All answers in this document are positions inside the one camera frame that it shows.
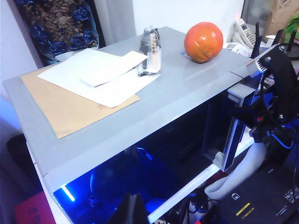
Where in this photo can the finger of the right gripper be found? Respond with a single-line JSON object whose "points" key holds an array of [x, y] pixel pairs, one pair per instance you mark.
{"points": [[282, 77], [245, 116]]}

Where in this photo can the brown cardboard box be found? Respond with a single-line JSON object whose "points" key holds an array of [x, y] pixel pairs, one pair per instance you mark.
{"points": [[280, 11]]}

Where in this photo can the black router with antennas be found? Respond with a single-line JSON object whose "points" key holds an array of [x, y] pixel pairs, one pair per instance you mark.
{"points": [[256, 39]]}

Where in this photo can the large white paper sheet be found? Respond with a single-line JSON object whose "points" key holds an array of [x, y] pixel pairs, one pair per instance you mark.
{"points": [[112, 93]]}

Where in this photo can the black box yellow label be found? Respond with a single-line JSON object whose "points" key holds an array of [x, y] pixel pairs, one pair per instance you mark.
{"points": [[257, 198]]}

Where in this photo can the black Midea microwave oven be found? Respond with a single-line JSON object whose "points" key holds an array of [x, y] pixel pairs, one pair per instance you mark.
{"points": [[187, 77]]}

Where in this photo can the white foam sheet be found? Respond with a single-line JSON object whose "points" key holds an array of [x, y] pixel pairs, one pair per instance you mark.
{"points": [[245, 163]]}

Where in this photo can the green plastic bag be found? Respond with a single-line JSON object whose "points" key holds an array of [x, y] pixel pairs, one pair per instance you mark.
{"points": [[294, 25]]}

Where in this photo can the small white envelope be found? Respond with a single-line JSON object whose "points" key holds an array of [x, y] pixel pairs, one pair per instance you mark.
{"points": [[112, 70]]}

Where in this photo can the brown paper envelope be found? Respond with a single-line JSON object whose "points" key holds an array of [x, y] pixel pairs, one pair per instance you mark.
{"points": [[70, 116]]}

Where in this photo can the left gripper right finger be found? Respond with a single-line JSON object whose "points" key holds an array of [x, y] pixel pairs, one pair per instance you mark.
{"points": [[140, 212]]}

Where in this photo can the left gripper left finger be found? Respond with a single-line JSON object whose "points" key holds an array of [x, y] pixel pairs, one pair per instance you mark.
{"points": [[125, 212]]}

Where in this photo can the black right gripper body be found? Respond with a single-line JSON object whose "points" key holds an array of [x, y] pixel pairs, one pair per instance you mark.
{"points": [[268, 126]]}

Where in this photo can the plastic wrapped chopsticks packet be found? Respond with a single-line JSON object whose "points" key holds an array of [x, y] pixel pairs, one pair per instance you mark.
{"points": [[151, 51]]}

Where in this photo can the red and blue carton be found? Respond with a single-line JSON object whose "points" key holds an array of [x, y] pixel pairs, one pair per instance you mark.
{"points": [[32, 210]]}

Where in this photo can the black glass microwave door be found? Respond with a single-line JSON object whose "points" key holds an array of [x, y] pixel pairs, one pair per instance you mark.
{"points": [[163, 151]]}

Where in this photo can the white desk telephone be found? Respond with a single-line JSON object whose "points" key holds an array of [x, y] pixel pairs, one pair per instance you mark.
{"points": [[245, 30]]}

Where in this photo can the orange fruit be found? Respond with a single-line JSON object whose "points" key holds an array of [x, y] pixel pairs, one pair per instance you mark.
{"points": [[203, 39]]}

